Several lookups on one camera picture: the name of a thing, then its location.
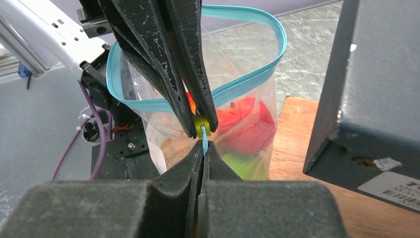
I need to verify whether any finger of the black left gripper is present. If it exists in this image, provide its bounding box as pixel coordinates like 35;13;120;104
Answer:
157;0;218;133

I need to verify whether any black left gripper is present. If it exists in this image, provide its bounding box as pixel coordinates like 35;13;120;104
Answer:
77;0;197;138

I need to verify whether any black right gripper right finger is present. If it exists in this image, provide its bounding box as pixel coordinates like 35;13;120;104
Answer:
201;141;243;194

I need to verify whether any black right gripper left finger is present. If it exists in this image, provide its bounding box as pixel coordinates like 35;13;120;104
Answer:
154;140;203;197

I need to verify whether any red toy strawberry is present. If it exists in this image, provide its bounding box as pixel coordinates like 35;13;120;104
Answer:
216;96;276;155

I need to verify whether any clear zip top bag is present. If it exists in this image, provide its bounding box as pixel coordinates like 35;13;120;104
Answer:
106;4;287;174

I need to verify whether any brown toy kiwi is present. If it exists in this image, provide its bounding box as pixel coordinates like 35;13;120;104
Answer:
160;138;195;169

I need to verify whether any red orange toy mango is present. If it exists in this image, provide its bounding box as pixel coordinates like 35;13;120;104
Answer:
186;92;197;115

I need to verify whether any wooden cutting board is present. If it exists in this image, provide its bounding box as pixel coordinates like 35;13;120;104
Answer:
269;96;420;238

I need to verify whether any dark grey metal chassis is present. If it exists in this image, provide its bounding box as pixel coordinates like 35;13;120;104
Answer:
303;0;420;213

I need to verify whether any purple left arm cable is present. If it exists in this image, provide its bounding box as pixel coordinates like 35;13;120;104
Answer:
51;82;114;182

